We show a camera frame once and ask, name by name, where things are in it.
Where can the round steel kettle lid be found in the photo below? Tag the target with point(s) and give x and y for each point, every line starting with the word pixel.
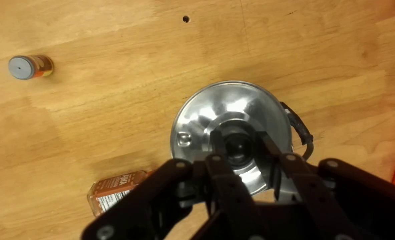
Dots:
pixel 215 107

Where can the spice bottle with orange cap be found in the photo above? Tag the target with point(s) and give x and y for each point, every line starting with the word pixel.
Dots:
pixel 112 191

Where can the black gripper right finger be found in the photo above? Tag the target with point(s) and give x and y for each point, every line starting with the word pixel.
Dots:
pixel 339 195

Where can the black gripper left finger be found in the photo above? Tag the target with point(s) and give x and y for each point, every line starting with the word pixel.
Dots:
pixel 161 195

